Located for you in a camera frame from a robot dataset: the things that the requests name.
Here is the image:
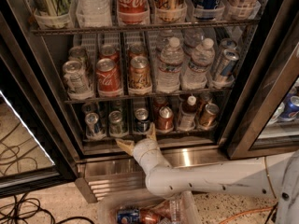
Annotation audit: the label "red coca-cola bottle top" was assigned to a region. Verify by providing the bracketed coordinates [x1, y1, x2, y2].
[118, 0, 146, 24]

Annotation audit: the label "glass fridge door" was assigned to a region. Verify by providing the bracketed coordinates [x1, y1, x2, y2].
[218, 0, 299, 160]
[0, 56, 76, 199]

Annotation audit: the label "black cables on floor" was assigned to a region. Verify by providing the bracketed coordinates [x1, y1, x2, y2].
[0, 192, 95, 224]

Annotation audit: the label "blue pepsi can in bin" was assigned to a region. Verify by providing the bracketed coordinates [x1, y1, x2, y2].
[117, 208, 140, 224]

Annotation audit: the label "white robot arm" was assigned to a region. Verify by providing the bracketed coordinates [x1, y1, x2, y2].
[116, 125, 299, 224]

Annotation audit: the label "red can bottom shelf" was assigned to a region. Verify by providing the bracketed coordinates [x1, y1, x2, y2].
[157, 106, 174, 132]

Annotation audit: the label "silver blue slim can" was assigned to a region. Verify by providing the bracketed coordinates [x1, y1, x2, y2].
[213, 49, 239, 82]

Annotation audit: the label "clear plastic bin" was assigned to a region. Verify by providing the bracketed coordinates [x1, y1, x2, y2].
[97, 188, 202, 224]

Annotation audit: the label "silver white can middle shelf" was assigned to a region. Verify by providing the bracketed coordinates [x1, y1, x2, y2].
[63, 60, 90, 94]

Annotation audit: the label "glass fridge door right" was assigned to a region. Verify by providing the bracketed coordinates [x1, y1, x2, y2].
[218, 0, 299, 160]

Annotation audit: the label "small white-capped bottle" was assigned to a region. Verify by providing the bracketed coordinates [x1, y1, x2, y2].
[178, 95, 197, 131]

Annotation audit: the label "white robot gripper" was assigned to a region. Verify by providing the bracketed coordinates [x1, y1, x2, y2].
[116, 122, 171, 174]

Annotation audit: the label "clear bottle top shelf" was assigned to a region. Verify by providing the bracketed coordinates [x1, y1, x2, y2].
[77, 0, 112, 27]

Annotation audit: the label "orange can middle shelf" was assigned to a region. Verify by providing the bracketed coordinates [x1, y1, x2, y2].
[129, 56, 151, 89]

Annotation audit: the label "pepsi can behind right door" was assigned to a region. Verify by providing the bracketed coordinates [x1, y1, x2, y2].
[279, 95, 299, 121]

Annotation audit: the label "clear water bottle right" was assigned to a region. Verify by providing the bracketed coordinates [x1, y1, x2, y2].
[181, 38, 215, 90]

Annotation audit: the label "silver blue can bottom left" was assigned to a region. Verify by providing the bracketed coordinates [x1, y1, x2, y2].
[85, 112, 104, 136]

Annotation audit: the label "glass fridge door left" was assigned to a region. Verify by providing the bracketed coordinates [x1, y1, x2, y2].
[0, 56, 76, 199]

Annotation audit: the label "orange cable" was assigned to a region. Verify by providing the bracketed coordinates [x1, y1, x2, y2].
[218, 204, 278, 224]

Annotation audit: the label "clear water bottle left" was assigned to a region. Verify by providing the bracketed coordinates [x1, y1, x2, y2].
[157, 37, 184, 93]

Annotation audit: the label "bronze can bottom right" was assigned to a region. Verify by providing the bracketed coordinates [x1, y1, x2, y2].
[199, 104, 220, 128]

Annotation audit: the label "plastic bottle in bin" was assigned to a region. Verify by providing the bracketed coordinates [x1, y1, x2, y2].
[139, 199, 185, 224]

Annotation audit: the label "clear water bottle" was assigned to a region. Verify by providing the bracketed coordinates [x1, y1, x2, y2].
[157, 37, 184, 93]
[181, 38, 215, 90]

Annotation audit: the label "blue pepsi can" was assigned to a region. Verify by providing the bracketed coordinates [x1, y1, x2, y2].
[135, 108, 150, 133]
[117, 208, 140, 224]

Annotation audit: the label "red coca-cola can middle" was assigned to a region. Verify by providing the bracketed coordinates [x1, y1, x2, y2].
[95, 58, 121, 92]

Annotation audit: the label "green silver can bottom shelf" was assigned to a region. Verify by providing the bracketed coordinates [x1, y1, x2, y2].
[108, 110, 127, 134]

